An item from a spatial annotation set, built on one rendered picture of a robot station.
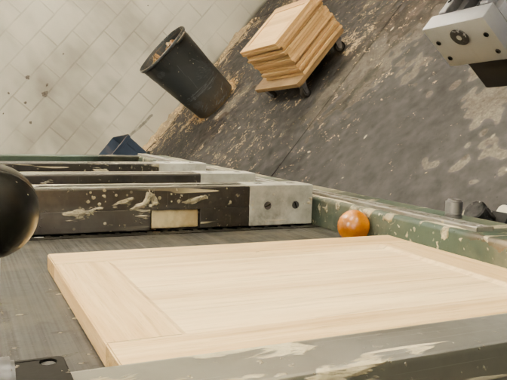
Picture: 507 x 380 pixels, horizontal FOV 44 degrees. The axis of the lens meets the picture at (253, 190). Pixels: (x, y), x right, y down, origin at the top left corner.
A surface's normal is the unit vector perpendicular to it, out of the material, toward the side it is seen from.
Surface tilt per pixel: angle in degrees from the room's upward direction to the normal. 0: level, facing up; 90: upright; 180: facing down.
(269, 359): 50
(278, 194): 90
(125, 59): 90
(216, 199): 90
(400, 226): 40
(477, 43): 90
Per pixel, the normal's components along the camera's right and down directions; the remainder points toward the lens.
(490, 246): -0.90, 0.01
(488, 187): -0.67, -0.62
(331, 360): 0.04, -0.99
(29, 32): 0.45, 0.07
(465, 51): -0.59, 0.78
